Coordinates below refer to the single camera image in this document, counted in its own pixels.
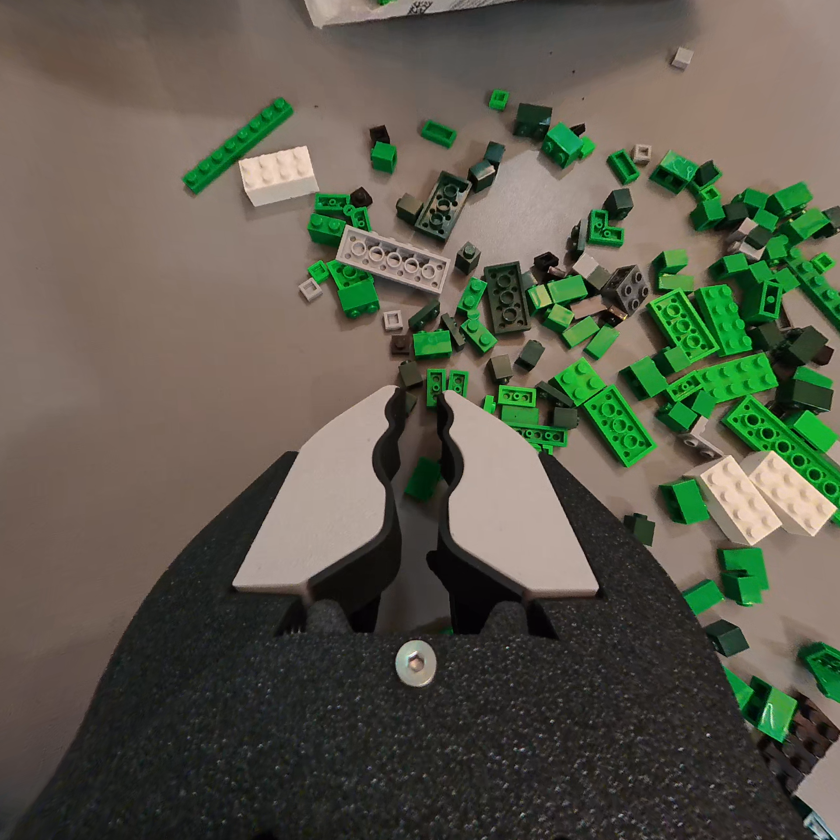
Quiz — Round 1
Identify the white printed paper bag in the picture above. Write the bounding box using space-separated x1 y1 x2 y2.
303 0 690 28

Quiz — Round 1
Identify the black brick assembly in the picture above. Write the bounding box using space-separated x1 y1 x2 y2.
756 692 840 796

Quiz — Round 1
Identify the white toy brick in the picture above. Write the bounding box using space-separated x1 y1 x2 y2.
238 146 320 207
742 449 840 538
682 455 783 547

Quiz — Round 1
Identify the small smooth green brick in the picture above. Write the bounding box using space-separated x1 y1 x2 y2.
403 457 442 503

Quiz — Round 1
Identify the grey long plate brick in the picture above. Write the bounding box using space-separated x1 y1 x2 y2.
336 226 452 294

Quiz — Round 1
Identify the long green plate brick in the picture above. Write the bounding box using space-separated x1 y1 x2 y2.
182 97 294 194

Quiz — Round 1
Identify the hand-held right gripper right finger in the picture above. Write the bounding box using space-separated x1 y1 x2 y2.
427 392 600 634

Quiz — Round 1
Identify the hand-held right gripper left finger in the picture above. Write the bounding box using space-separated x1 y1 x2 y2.
233 386 404 634

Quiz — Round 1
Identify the grey desk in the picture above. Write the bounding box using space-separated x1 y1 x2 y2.
0 0 840 840

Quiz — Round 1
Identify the pile of green toy bricks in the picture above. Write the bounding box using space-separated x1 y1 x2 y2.
298 46 840 742

